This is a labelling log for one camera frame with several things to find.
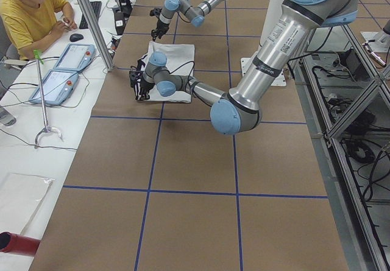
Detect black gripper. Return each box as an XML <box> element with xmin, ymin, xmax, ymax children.
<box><xmin>149</xmin><ymin>8</ymin><xmax>169</xmax><ymax>41</ymax></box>
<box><xmin>133</xmin><ymin>71</ymin><xmax>152</xmax><ymax>100</ymax></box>

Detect grey cartoon print t-shirt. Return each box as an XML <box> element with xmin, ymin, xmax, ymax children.
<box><xmin>136</xmin><ymin>41</ymin><xmax>195</xmax><ymax>103</ymax></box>

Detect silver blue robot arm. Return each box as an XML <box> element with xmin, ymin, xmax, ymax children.
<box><xmin>150</xmin><ymin>0</ymin><xmax>225</xmax><ymax>41</ymax></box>
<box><xmin>129</xmin><ymin>0</ymin><xmax>358</xmax><ymax>135</ymax></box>

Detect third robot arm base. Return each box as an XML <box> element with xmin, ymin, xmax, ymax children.
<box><xmin>361</xmin><ymin>21</ymin><xmax>389</xmax><ymax>53</ymax></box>

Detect black computer keyboard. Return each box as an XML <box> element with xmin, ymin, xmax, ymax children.
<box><xmin>78</xmin><ymin>1</ymin><xmax>103</xmax><ymax>30</ymax></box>

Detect upper teach pendant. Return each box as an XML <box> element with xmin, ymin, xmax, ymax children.
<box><xmin>54</xmin><ymin>43</ymin><xmax>96</xmax><ymax>72</ymax></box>

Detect teach pendant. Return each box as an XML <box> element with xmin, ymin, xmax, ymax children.
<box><xmin>54</xmin><ymin>43</ymin><xmax>96</xmax><ymax>72</ymax></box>
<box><xmin>42</xmin><ymin>69</ymin><xmax>79</xmax><ymax>106</ymax></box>

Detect black computer mouse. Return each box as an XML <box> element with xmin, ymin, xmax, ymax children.
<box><xmin>69</xmin><ymin>33</ymin><xmax>84</xmax><ymax>43</ymax></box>

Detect lower teach pendant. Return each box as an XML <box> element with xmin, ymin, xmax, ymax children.
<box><xmin>42</xmin><ymin>69</ymin><xmax>79</xmax><ymax>106</ymax></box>

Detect metal reacher grabber tool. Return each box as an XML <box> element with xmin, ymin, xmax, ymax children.
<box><xmin>34</xmin><ymin>65</ymin><xmax>63</xmax><ymax>149</ymax></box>

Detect man in yellow shirt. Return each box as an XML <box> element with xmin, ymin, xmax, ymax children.
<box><xmin>1</xmin><ymin>0</ymin><xmax>77</xmax><ymax>60</ymax></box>

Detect clear water bottle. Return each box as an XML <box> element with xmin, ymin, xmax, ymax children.
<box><xmin>0</xmin><ymin>107</ymin><xmax>16</xmax><ymax>126</ymax></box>

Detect clear plastic bag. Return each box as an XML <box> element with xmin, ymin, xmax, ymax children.
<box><xmin>1</xmin><ymin>173</ymin><xmax>54</xmax><ymax>234</ymax></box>

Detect black power adapter box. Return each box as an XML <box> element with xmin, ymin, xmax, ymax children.
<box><xmin>338</xmin><ymin>49</ymin><xmax>366</xmax><ymax>79</ymax></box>

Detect red fire extinguisher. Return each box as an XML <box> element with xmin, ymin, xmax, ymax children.
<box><xmin>1</xmin><ymin>232</ymin><xmax>41</xmax><ymax>257</ymax></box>

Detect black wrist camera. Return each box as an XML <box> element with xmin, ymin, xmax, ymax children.
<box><xmin>129</xmin><ymin>71</ymin><xmax>142</xmax><ymax>88</ymax></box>

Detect aluminium frame post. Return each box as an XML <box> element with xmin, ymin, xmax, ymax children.
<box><xmin>77</xmin><ymin>0</ymin><xmax>114</xmax><ymax>72</ymax></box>

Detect white camera mast pedestal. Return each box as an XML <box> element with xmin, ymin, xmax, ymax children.
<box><xmin>241</xmin><ymin>0</ymin><xmax>283</xmax><ymax>77</ymax></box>

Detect aluminium frame glass cabinet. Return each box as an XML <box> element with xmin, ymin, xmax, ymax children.
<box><xmin>292</xmin><ymin>26</ymin><xmax>389</xmax><ymax>270</ymax></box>

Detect tangled cables under glass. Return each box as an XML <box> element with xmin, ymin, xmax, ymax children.
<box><xmin>313</xmin><ymin>63</ymin><xmax>390</xmax><ymax>205</ymax></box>

